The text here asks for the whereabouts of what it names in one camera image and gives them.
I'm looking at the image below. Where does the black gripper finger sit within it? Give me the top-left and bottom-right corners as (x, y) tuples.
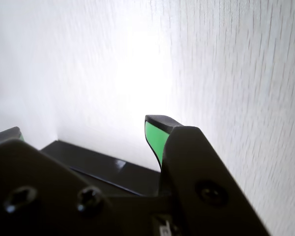
(144, 114), (271, 236)
(0, 126), (114, 236)

